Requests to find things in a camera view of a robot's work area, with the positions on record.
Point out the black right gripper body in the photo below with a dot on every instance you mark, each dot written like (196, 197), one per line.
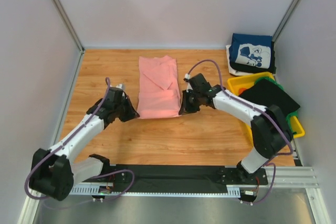
(196, 102)

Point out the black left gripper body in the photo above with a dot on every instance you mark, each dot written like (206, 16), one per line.
(122, 108)

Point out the pink t shirt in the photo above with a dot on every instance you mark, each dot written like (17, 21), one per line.
(159, 93)

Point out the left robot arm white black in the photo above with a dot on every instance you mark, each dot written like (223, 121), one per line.
(53, 171)

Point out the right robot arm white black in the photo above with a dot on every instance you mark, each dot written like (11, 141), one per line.
(270, 130)

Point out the black folded shirt in stack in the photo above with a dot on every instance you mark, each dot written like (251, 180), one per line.
(253, 59)

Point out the yellow plastic bin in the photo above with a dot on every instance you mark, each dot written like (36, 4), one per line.
(234, 84)

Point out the white folded t shirt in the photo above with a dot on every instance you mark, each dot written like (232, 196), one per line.
(230, 69)

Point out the orange cloth in bin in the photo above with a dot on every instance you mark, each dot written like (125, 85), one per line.
(241, 90)

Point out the black folded t shirt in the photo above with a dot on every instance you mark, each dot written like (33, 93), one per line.
(253, 95)

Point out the navy printed folded t shirt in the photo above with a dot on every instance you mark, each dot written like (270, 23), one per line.
(239, 39)

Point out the green t shirt in bin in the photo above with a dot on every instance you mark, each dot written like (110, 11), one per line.
(275, 93)

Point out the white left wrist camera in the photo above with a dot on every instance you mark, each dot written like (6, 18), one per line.
(121, 86)

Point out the aluminium frame rail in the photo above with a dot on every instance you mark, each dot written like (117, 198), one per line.
(295, 177)

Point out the aluminium corner post left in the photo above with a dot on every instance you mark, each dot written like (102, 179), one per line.
(63, 15)

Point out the aluminium corner post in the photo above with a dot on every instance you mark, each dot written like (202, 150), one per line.
(63, 15)
(286, 17)

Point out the aluminium corner post right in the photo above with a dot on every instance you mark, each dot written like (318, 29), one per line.
(286, 17)

